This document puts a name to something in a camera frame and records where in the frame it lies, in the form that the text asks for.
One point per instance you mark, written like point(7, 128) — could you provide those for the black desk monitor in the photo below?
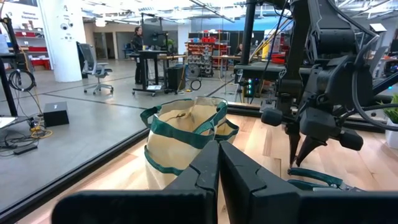
point(152, 34)

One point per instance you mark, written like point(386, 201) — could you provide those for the black computer case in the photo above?
point(176, 77)

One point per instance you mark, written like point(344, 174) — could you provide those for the black power adapter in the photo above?
point(25, 149)

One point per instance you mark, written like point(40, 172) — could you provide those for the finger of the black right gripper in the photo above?
point(293, 140)
point(309, 144)

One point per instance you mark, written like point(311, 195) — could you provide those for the green plant in white pot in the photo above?
point(392, 130)

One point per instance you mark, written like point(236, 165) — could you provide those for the canvas gardening bag green trim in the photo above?
point(171, 149)

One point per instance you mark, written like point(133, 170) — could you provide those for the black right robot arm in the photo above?
point(298, 37)

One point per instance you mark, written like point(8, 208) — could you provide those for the black metal post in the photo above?
point(248, 31)

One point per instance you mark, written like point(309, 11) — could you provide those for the black standing desk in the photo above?
point(149, 68)

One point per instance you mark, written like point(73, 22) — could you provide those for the black equipment stand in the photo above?
point(7, 62)

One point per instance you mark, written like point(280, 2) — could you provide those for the black workbench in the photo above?
point(258, 70)

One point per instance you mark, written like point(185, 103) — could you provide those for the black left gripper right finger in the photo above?
point(264, 202)

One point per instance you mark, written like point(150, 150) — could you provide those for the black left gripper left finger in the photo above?
point(186, 202)

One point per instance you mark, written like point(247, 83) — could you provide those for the red wall shelf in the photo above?
point(34, 49)

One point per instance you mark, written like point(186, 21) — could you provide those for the black box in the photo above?
point(56, 114)

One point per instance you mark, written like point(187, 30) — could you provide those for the white round column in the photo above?
point(63, 46)

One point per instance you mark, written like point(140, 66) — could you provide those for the red parts bin rack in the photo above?
point(200, 57)

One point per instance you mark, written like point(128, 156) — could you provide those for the person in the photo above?
point(137, 46)
point(238, 49)

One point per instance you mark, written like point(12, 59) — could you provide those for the grey office chair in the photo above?
point(91, 65)

